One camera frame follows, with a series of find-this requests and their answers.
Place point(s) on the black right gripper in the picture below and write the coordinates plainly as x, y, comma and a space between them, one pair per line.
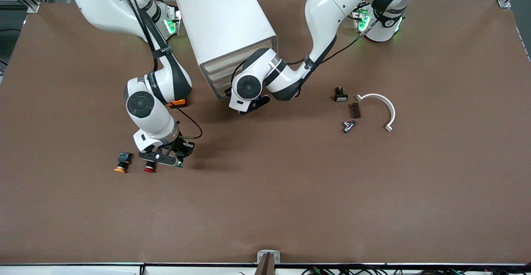
181, 144

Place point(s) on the green mushroom push button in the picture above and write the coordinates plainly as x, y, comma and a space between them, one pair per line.
179, 165

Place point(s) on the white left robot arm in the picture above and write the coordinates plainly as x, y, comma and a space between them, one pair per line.
332, 5

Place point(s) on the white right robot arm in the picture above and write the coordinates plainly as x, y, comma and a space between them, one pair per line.
159, 123

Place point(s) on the red mushroom push button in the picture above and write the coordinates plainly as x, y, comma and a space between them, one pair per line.
149, 169

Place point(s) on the orange button box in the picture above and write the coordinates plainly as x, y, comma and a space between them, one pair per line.
178, 103

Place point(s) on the yellow mushroom push button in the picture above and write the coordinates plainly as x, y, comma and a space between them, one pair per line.
123, 158

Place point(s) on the green lit base connector box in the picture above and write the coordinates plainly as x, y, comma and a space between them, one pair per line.
172, 22
361, 20

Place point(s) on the brown terminal block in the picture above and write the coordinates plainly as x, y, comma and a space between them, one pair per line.
356, 110

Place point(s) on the black switch white face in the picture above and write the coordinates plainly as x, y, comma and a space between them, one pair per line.
341, 97

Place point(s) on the silver key switch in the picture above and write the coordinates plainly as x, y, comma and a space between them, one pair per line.
348, 127

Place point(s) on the grey metal mounting bracket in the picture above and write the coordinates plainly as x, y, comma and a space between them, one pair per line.
260, 255

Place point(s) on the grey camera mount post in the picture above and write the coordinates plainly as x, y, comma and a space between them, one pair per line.
265, 266

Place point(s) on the white curved bracket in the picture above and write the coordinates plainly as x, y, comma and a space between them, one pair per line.
375, 96

